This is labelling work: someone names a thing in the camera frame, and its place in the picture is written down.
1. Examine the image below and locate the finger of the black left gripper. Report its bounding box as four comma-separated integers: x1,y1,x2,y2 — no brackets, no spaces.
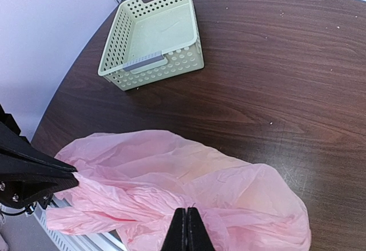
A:
1,159,79,208
1,122,77,172

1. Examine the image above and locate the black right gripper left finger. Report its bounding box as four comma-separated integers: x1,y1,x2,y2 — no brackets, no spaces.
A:
161,208,188,251

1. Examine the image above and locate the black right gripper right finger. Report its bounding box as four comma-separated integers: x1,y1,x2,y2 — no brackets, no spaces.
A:
186,207,215,251

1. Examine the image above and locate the pink plastic bag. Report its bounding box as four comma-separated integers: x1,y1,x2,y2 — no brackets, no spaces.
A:
46,130,311,250

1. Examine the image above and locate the green perforated plastic basket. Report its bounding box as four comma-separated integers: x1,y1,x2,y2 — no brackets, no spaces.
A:
98,0,204,91

